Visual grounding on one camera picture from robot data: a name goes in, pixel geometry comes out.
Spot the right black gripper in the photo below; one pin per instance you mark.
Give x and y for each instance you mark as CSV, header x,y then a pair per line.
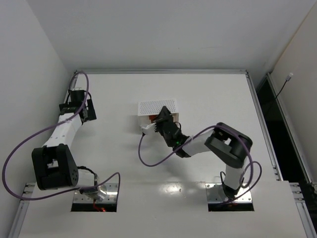
x,y
162,121

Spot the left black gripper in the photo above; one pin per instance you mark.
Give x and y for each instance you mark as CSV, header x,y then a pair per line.
x,y
89,112

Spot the white perforated box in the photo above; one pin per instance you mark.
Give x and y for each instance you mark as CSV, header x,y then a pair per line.
x,y
146,108

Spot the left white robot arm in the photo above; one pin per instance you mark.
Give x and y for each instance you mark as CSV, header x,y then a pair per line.
x,y
53,163

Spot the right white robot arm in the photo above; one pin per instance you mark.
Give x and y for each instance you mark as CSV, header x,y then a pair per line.
x,y
228,144

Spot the dark red wedge block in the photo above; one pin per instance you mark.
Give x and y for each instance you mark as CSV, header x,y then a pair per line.
x,y
152,117

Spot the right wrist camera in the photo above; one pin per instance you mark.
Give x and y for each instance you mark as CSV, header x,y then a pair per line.
x,y
148,129

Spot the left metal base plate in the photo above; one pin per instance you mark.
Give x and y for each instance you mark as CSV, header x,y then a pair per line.
x,y
106,193

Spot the metal base plate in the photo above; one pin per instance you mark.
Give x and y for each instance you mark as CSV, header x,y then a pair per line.
x,y
106,193
216,195

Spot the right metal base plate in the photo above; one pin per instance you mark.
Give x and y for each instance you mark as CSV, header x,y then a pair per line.
x,y
216,195

